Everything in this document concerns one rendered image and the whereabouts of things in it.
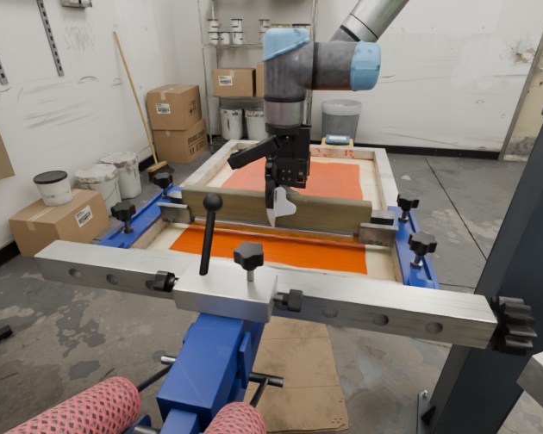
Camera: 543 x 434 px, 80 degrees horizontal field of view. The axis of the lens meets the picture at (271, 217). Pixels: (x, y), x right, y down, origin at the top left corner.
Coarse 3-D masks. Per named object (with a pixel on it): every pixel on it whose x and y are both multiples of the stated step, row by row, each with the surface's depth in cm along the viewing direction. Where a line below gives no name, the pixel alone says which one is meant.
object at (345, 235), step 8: (200, 216) 73; (216, 224) 72; (224, 224) 71; (232, 224) 71; (240, 224) 70; (248, 224) 70; (256, 224) 70; (264, 224) 70; (296, 232) 69; (304, 232) 68; (312, 232) 68; (320, 232) 67; (328, 232) 67; (336, 232) 67; (344, 232) 67; (352, 232) 67
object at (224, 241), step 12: (240, 168) 110; (252, 168) 110; (264, 168) 110; (228, 180) 101; (240, 180) 101; (192, 228) 76; (204, 228) 76; (216, 228) 76; (180, 240) 72; (192, 240) 72; (216, 240) 72; (228, 240) 72; (240, 240) 72; (252, 240) 72; (264, 240) 72; (192, 252) 68; (216, 252) 68; (228, 252) 68; (264, 252) 68
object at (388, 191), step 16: (240, 144) 124; (208, 160) 107; (224, 160) 112; (384, 160) 107; (192, 176) 95; (208, 176) 99; (384, 176) 95; (384, 192) 85; (384, 208) 81; (160, 224) 74; (144, 240) 68; (192, 256) 61; (320, 272) 57; (400, 272) 57
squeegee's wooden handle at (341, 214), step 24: (192, 192) 71; (216, 192) 70; (240, 192) 69; (264, 192) 69; (192, 216) 74; (216, 216) 72; (240, 216) 71; (264, 216) 70; (288, 216) 69; (312, 216) 67; (336, 216) 66; (360, 216) 65
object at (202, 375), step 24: (192, 336) 39; (216, 336) 39; (240, 336) 40; (192, 360) 36; (216, 360) 36; (168, 384) 33; (192, 384) 33; (216, 384) 33; (168, 408) 33; (192, 408) 32; (216, 408) 33
